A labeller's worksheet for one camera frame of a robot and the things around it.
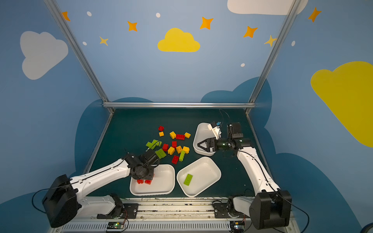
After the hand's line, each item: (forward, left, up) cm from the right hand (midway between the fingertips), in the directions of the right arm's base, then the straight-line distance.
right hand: (204, 142), depth 77 cm
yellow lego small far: (+18, +30, -20) cm, 40 cm away
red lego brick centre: (+6, +25, -17) cm, 31 cm away
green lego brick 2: (+9, +36, -21) cm, 43 cm away
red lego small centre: (+8, +19, -17) cm, 27 cm away
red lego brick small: (-17, +36, -18) cm, 43 cm away
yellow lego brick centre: (+4, +21, -18) cm, 28 cm away
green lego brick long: (-14, +9, -20) cm, 26 cm away
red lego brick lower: (-2, +17, -19) cm, 26 cm away
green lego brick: (+11, +33, -20) cm, 40 cm away
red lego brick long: (-17, +31, -18) cm, 40 cm away
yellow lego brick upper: (+17, +21, -19) cm, 33 cm away
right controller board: (-34, -18, -22) cm, 45 cm away
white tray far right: (+22, -1, -22) cm, 32 cm away
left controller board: (-38, +43, -20) cm, 61 cm away
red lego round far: (+23, +31, -19) cm, 43 cm away
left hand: (-13, +30, -15) cm, 36 cm away
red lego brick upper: (+17, +16, -20) cm, 31 cm away
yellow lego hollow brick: (+5, +16, -18) cm, 24 cm away
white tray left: (-16, +22, -19) cm, 33 cm away
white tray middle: (-8, -2, -21) cm, 22 cm away
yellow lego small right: (+18, +10, -20) cm, 29 cm away
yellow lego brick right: (+6, +10, -19) cm, 23 cm away
